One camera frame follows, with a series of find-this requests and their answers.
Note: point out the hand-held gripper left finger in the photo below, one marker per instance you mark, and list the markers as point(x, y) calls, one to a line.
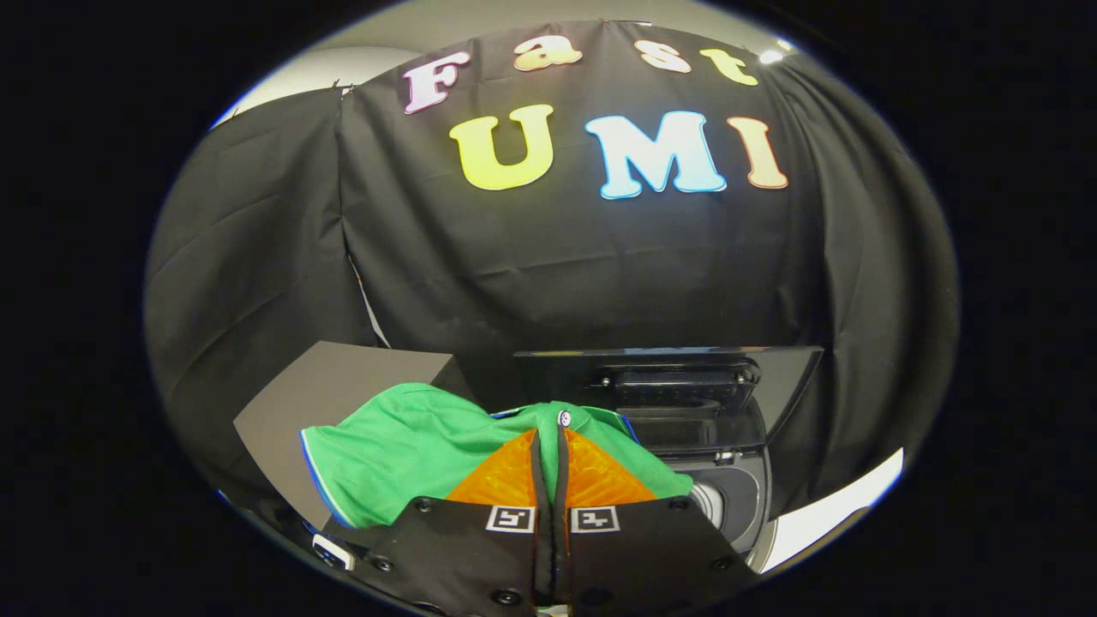
point(463, 548)

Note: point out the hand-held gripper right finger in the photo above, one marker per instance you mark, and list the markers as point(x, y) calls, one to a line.
point(651, 548)

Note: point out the dark grey washing machine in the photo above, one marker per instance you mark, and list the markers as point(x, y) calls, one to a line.
point(737, 497)

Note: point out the green polo shirt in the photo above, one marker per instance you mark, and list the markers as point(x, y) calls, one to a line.
point(411, 454)

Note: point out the grey cabinet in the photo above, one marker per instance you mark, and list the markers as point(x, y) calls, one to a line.
point(317, 386)

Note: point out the black backdrop cloth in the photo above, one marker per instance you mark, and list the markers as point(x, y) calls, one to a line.
point(583, 274)

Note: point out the small ceiling light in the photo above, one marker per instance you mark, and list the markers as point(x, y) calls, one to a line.
point(771, 56)

